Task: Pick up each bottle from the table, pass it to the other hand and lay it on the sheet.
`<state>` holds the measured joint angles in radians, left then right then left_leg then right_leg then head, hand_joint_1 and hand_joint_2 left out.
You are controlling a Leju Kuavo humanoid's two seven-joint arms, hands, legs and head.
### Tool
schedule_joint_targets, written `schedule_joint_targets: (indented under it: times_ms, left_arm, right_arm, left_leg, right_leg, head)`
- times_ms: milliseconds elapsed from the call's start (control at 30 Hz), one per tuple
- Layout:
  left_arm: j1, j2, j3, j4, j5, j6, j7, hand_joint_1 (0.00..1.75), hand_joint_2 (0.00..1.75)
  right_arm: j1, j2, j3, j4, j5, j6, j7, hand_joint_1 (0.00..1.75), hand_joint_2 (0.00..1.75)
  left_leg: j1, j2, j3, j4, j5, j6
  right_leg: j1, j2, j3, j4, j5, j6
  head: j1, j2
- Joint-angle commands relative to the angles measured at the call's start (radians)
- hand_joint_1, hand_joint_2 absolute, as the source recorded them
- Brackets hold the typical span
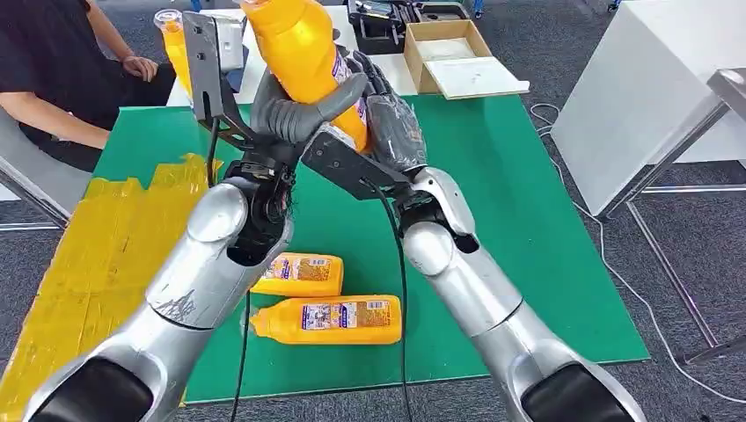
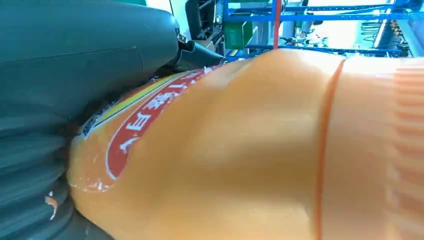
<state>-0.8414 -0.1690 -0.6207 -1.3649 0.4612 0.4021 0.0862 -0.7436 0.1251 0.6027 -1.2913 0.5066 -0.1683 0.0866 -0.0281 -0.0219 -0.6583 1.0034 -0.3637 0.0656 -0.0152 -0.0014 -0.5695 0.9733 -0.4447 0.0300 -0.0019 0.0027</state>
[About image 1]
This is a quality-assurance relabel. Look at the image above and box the black tool case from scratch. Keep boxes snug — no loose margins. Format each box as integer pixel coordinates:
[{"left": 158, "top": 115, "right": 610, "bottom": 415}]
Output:
[{"left": 347, "top": 0, "right": 473, "bottom": 56}]

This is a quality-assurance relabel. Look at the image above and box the orange drink bottle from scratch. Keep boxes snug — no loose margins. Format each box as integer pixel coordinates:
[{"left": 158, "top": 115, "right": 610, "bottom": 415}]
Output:
[
  {"left": 249, "top": 295, "right": 403, "bottom": 346},
  {"left": 250, "top": 251, "right": 345, "bottom": 298},
  {"left": 239, "top": 0, "right": 371, "bottom": 154},
  {"left": 153, "top": 8, "right": 194, "bottom": 100}
]

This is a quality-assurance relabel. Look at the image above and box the white foam insert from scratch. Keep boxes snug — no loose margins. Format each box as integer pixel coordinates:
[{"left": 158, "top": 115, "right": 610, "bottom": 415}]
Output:
[{"left": 416, "top": 37, "right": 474, "bottom": 63}]

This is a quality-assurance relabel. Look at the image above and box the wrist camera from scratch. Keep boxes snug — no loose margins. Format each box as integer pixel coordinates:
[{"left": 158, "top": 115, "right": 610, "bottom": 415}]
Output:
[
  {"left": 300, "top": 125, "right": 410, "bottom": 202},
  {"left": 182, "top": 10, "right": 249, "bottom": 127}
]

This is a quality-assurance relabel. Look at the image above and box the open cardboard box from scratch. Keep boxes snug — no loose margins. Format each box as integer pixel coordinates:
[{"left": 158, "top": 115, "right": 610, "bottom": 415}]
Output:
[{"left": 403, "top": 18, "right": 494, "bottom": 96}]

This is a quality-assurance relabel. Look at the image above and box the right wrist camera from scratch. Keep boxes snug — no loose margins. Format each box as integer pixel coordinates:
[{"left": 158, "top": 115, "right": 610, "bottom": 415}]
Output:
[{"left": 300, "top": 125, "right": 410, "bottom": 202}]

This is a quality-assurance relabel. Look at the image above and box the person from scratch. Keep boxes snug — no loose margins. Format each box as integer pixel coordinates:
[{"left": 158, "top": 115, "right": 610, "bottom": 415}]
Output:
[{"left": 0, "top": 0, "right": 179, "bottom": 174}]

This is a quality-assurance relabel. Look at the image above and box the yellow sheet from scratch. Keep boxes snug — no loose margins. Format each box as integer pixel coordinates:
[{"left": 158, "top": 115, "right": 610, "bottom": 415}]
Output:
[{"left": 0, "top": 154, "right": 225, "bottom": 422}]

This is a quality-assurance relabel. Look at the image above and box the white flat board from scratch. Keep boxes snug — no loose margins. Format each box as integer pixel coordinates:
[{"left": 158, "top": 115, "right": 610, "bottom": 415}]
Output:
[{"left": 424, "top": 56, "right": 530, "bottom": 101}]

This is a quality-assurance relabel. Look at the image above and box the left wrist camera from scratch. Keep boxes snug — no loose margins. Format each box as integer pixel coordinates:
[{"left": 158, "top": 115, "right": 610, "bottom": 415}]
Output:
[{"left": 182, "top": 10, "right": 249, "bottom": 127}]

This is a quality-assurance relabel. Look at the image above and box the dark tablet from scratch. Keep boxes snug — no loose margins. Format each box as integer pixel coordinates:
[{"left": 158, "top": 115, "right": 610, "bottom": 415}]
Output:
[{"left": 223, "top": 45, "right": 252, "bottom": 94}]

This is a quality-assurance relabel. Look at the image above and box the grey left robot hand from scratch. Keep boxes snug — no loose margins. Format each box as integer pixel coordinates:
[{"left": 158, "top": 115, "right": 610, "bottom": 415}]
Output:
[{"left": 249, "top": 67, "right": 370, "bottom": 168}]

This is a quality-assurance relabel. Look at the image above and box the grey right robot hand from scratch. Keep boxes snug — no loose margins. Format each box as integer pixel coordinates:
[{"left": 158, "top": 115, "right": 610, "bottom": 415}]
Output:
[{"left": 340, "top": 46, "right": 429, "bottom": 175}]

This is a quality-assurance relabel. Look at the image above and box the white floor cable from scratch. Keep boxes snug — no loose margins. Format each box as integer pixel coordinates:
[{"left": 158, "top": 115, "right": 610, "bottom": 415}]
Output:
[{"left": 529, "top": 103, "right": 746, "bottom": 406}]

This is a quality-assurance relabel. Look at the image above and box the green table mat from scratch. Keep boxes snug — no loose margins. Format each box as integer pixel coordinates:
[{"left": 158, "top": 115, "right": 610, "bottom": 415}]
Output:
[{"left": 92, "top": 92, "right": 651, "bottom": 406}]

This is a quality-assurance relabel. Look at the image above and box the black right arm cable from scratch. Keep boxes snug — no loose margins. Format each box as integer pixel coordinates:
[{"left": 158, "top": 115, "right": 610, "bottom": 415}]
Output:
[{"left": 360, "top": 177, "right": 415, "bottom": 422}]

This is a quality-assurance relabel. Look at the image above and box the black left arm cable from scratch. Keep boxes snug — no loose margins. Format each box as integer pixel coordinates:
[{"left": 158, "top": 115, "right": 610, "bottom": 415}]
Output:
[{"left": 205, "top": 116, "right": 252, "bottom": 422}]

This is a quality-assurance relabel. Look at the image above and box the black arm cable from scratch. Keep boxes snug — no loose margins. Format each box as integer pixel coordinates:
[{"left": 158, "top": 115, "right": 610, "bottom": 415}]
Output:
[
  {"left": 205, "top": 116, "right": 252, "bottom": 422},
  {"left": 360, "top": 177, "right": 415, "bottom": 422}
]

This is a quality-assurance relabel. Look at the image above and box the person's left hand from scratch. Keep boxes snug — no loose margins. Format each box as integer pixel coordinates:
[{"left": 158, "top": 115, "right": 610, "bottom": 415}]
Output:
[{"left": 122, "top": 54, "right": 159, "bottom": 83}]

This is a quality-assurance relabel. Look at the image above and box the white table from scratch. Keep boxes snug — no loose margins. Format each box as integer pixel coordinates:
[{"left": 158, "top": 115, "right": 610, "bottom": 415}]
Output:
[{"left": 550, "top": 0, "right": 746, "bottom": 218}]

